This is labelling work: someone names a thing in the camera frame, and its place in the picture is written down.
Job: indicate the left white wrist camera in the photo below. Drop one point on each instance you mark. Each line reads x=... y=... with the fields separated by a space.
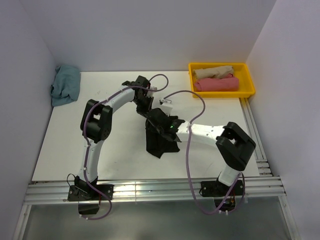
x=151 y=91

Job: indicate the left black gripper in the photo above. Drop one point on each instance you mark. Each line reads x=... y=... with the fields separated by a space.
x=144 y=111

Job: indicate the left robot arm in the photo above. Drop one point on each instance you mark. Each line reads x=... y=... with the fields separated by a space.
x=96 y=125

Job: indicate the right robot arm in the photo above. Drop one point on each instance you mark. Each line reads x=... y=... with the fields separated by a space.
x=233 y=143

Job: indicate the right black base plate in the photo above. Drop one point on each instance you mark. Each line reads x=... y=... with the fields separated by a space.
x=216 y=189

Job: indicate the blue crumpled t-shirt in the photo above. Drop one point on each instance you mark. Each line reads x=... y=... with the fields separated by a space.
x=65 y=88

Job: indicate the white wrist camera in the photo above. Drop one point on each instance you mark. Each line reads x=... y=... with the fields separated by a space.
x=151 y=91
x=166 y=105

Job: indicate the pink rolled t-shirt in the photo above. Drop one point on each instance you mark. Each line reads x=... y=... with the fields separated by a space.
x=217 y=85

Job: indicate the black t-shirt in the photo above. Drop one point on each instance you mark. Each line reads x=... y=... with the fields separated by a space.
x=157 y=145

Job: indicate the beige rolled t-shirt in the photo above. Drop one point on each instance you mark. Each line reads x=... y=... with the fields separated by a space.
x=215 y=72

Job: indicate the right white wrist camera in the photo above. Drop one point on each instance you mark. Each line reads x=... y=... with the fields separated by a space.
x=166 y=105

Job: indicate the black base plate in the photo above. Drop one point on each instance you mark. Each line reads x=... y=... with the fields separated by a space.
x=216 y=189
x=83 y=192

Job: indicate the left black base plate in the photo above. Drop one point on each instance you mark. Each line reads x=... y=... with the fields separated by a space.
x=83 y=192

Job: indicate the yellow plastic bin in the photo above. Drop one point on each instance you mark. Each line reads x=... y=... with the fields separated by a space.
x=241 y=71

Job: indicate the aluminium mounting rail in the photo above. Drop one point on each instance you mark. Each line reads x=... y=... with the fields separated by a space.
x=124 y=191

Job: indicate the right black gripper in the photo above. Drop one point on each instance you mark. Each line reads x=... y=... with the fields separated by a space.
x=167 y=116

